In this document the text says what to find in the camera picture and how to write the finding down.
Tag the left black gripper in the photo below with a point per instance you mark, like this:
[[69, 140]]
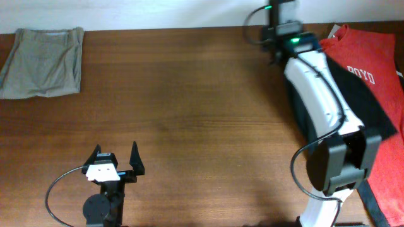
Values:
[[134, 161]]

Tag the black shorts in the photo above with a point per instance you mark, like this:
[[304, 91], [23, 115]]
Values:
[[359, 98]]

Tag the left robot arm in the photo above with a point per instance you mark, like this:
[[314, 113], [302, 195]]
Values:
[[106, 207]]

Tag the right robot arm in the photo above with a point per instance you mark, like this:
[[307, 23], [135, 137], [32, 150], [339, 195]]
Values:
[[342, 154]]

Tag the white paper tag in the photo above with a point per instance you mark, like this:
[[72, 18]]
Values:
[[333, 30]]

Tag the red printed t-shirt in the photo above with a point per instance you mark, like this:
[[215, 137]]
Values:
[[371, 57]]

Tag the folded khaki shorts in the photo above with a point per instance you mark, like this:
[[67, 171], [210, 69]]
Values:
[[45, 63]]

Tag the black garment under t-shirt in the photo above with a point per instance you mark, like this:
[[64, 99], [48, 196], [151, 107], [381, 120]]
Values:
[[371, 205]]

